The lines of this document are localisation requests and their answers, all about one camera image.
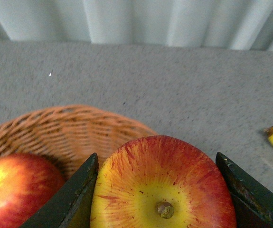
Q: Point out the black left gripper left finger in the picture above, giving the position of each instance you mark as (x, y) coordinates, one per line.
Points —
(70, 207)

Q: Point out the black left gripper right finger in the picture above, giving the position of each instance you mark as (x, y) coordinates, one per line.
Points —
(252, 201)

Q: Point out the red apple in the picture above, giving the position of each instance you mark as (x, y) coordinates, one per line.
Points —
(27, 182)
(161, 182)

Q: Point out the red apple front in basket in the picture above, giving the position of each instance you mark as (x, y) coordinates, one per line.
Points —
(27, 182)

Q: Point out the left brown wicker basket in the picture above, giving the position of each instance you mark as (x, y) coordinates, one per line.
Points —
(68, 135)

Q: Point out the pale pleated curtain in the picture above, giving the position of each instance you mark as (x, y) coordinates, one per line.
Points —
(231, 24)

